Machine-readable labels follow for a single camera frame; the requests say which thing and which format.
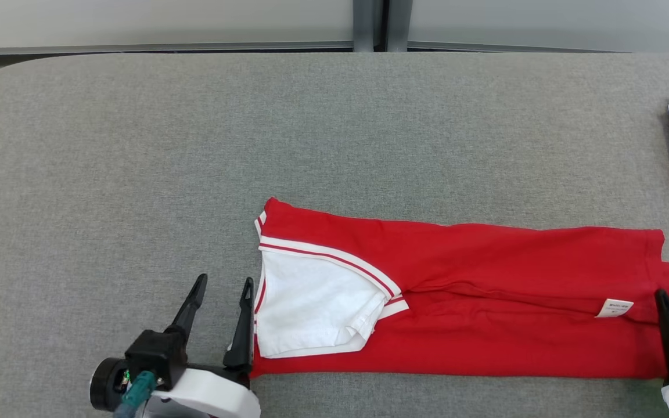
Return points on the grey partition post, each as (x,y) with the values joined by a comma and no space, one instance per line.
(398,23)
(363,23)

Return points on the grey partition base rail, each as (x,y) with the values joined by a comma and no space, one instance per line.
(485,46)
(137,47)

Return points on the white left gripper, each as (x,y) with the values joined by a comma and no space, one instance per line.
(212,395)

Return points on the red shirt with white trim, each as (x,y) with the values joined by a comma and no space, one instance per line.
(485,273)

